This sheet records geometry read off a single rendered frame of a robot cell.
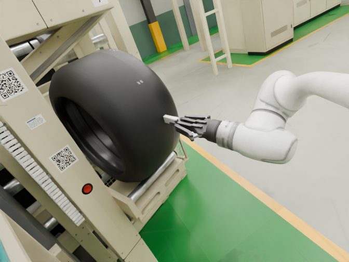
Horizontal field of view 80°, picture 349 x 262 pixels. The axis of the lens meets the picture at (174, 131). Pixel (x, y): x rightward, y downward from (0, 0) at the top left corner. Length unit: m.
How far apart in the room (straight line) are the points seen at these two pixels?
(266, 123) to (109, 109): 0.49
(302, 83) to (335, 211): 1.45
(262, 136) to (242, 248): 1.25
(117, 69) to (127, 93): 0.11
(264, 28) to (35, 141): 4.82
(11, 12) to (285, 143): 1.06
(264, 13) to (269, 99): 4.54
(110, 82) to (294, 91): 0.56
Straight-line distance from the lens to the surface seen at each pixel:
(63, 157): 0.86
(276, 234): 1.80
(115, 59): 0.87
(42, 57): 1.25
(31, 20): 1.12
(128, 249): 1.20
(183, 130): 0.70
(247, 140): 0.60
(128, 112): 0.73
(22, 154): 0.83
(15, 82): 0.80
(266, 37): 5.22
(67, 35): 1.31
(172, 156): 1.09
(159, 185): 1.04
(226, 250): 1.77
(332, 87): 0.50
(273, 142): 0.59
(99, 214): 1.01
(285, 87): 0.64
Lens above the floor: 1.55
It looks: 29 degrees down
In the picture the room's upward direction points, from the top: 21 degrees counter-clockwise
